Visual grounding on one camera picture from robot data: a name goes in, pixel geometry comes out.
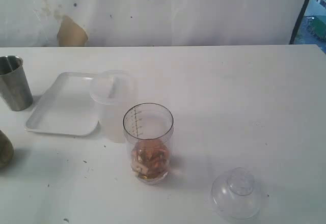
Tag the clear plastic shaker body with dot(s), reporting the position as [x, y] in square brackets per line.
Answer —
[148, 130]

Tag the clear dome lid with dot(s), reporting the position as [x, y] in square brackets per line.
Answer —
[236, 194]

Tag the stainless steel cup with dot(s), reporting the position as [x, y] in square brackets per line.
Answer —
[15, 90]

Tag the brown wooden bowl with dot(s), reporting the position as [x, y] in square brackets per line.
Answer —
[6, 150]

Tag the translucent plastic cup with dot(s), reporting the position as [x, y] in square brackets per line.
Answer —
[114, 93]

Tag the white rectangular tray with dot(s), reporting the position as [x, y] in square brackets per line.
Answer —
[66, 108]

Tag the green container outside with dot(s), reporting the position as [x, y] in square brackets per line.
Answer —
[316, 26]

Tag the black metal frame post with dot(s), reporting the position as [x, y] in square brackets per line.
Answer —
[298, 22]

